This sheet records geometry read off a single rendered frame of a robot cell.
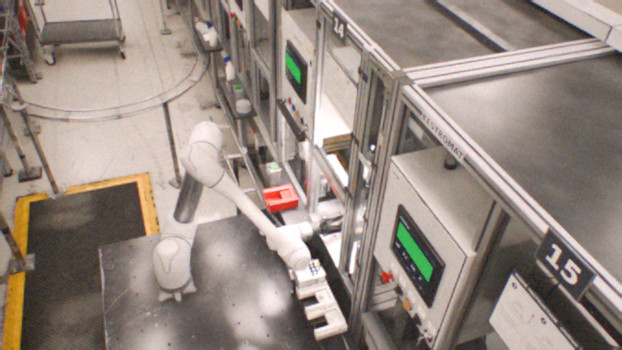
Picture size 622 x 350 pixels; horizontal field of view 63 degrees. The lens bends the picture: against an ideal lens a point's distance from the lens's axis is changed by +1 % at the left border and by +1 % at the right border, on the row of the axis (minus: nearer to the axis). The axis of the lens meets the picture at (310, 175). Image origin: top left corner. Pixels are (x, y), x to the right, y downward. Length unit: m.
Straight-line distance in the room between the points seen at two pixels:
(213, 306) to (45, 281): 1.54
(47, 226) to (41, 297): 0.64
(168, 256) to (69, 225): 1.75
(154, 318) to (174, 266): 0.27
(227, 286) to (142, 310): 0.41
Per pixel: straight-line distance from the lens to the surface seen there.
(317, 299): 2.34
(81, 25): 6.37
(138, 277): 2.72
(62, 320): 3.54
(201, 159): 2.05
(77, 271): 3.76
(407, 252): 1.57
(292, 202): 2.60
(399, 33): 1.82
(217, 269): 2.67
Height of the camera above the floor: 2.75
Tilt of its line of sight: 41 degrees down
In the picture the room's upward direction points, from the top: 3 degrees clockwise
